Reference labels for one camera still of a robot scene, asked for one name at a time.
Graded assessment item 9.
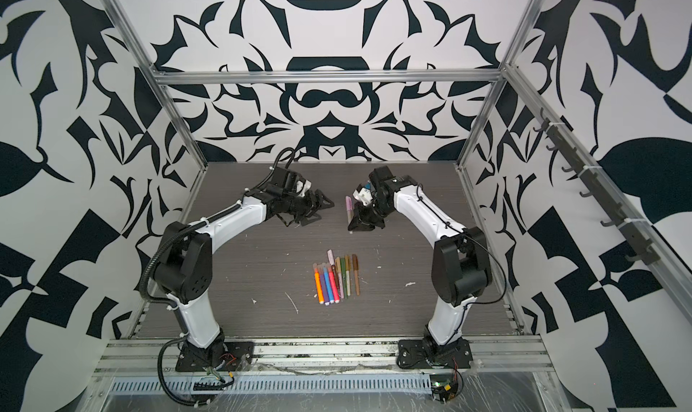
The lilac pink marker pen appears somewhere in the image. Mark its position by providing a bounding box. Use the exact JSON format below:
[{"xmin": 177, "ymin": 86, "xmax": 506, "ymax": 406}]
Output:
[{"xmin": 345, "ymin": 196, "xmax": 353, "ymax": 224}]

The brown marker pen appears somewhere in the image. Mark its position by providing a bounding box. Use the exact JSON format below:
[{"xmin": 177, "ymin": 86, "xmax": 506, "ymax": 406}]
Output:
[{"xmin": 351, "ymin": 254, "xmax": 360, "ymax": 296}]

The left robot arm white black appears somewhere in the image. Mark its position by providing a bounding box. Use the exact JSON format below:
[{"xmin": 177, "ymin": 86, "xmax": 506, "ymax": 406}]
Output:
[{"xmin": 138, "ymin": 178, "xmax": 334, "ymax": 350}]

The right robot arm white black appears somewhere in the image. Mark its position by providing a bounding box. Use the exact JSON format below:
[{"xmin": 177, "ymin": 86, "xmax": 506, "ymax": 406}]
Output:
[{"xmin": 348, "ymin": 166, "xmax": 508, "ymax": 350}]

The light pink marker pen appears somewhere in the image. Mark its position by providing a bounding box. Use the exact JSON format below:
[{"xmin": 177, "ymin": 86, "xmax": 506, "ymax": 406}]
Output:
[{"xmin": 327, "ymin": 250, "xmax": 344, "ymax": 301}]

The olive tan marker pen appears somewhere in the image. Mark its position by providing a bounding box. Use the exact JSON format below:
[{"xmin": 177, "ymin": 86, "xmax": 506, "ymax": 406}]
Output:
[{"xmin": 335, "ymin": 256, "xmax": 346, "ymax": 300}]

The blue marker pen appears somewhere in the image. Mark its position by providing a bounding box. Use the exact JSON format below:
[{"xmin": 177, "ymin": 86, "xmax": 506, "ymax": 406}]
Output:
[{"xmin": 322, "ymin": 263, "xmax": 335, "ymax": 304}]

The dark red marker pen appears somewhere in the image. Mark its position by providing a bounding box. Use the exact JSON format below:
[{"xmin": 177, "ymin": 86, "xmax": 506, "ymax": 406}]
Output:
[{"xmin": 331, "ymin": 265, "xmax": 342, "ymax": 300}]

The green marker pen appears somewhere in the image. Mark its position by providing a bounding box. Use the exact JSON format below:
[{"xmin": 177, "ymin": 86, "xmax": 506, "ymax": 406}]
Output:
[{"xmin": 342, "ymin": 256, "xmax": 351, "ymax": 297}]

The orange marker pen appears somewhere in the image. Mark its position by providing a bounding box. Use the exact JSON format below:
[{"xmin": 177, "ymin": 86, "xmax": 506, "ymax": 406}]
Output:
[{"xmin": 313, "ymin": 263, "xmax": 325, "ymax": 305}]

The pink red marker pen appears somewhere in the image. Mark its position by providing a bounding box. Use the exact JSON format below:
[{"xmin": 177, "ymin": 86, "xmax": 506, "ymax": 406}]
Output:
[{"xmin": 328, "ymin": 265, "xmax": 341, "ymax": 303}]

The purple marker pen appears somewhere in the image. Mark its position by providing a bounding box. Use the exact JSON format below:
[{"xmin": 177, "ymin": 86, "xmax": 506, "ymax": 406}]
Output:
[{"xmin": 317, "ymin": 263, "xmax": 331, "ymax": 306}]

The circuit board with green light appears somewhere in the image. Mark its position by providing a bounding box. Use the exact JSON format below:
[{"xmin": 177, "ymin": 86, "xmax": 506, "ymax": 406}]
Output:
[{"xmin": 431, "ymin": 372, "xmax": 465, "ymax": 403}]

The grey hook rack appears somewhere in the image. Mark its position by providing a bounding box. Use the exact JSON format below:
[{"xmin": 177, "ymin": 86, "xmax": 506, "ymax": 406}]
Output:
[{"xmin": 533, "ymin": 108, "xmax": 661, "ymax": 265}]

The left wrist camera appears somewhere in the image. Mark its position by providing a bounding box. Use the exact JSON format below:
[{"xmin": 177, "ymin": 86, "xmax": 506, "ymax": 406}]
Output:
[{"xmin": 294, "ymin": 178, "xmax": 312, "ymax": 198}]

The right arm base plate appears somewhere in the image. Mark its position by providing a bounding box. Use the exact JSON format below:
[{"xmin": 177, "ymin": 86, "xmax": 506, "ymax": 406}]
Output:
[{"xmin": 396, "ymin": 337, "xmax": 474, "ymax": 370}]

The aluminium frame crossbar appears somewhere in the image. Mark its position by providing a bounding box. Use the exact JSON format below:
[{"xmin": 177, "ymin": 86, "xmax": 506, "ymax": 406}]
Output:
[{"xmin": 153, "ymin": 69, "xmax": 501, "ymax": 86}]

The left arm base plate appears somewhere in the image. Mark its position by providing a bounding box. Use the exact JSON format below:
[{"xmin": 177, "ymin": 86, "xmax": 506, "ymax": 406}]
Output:
[{"xmin": 175, "ymin": 341, "xmax": 255, "ymax": 372}]

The aluminium front rail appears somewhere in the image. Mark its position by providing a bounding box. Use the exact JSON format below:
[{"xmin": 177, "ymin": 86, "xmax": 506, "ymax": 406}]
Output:
[{"xmin": 91, "ymin": 333, "xmax": 556, "ymax": 380}]

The white slotted cable duct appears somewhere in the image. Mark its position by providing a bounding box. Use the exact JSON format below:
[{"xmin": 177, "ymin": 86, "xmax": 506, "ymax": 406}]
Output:
[{"xmin": 107, "ymin": 373, "xmax": 434, "ymax": 396}]

